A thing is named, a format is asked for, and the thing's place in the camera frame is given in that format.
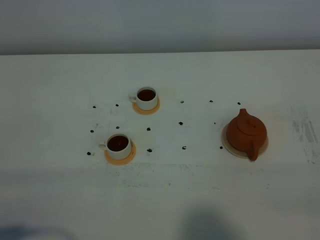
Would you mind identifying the brown clay teapot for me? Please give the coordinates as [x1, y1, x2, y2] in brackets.
[226, 108, 267, 162]

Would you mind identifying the beige round teapot coaster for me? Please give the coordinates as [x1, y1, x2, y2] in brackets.
[221, 124, 269, 159]

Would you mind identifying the orange far coaster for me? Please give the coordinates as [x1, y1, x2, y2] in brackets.
[131, 99, 161, 116]

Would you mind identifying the orange coaster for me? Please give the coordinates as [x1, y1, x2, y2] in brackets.
[104, 142, 137, 166]
[131, 99, 161, 116]

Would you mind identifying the white far teacup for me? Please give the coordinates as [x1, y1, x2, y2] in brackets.
[128, 86, 159, 110]

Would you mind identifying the white teacup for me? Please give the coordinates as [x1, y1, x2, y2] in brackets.
[98, 133, 132, 161]
[128, 86, 159, 110]

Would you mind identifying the white near teacup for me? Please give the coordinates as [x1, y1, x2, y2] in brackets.
[98, 133, 132, 161]

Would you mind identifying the orange near coaster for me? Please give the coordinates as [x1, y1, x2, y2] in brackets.
[104, 142, 137, 166]

